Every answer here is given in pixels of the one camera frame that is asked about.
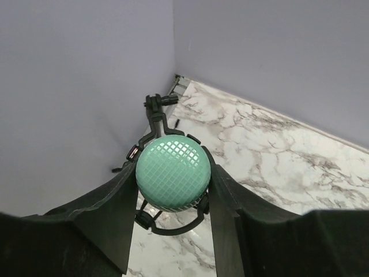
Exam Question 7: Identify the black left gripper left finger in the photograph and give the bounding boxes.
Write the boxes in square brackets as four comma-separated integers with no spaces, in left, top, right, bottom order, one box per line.
[1,162,137,276]

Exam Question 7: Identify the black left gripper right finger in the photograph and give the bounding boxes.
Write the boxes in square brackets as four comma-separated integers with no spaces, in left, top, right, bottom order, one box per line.
[209,160,368,276]

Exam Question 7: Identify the black tripod microphone stand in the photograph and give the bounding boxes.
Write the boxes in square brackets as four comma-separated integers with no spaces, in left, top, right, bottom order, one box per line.
[126,95,209,236]

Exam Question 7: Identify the mint green microphone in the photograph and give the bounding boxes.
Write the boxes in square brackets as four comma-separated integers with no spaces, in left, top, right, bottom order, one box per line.
[135,135,211,212]

